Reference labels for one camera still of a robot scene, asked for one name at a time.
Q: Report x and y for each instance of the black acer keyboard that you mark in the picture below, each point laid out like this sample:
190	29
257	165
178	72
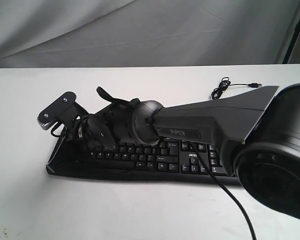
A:
171	160

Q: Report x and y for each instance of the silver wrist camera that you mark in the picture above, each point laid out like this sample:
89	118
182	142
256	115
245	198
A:
64	110

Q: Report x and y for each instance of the black tripod stand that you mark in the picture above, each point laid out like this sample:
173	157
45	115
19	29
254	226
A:
292	43

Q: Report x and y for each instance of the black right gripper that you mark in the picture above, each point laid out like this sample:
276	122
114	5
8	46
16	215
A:
108	127

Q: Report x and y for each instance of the grey backdrop cloth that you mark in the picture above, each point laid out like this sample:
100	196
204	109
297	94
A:
144	33

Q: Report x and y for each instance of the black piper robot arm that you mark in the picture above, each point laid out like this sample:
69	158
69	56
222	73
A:
256	135

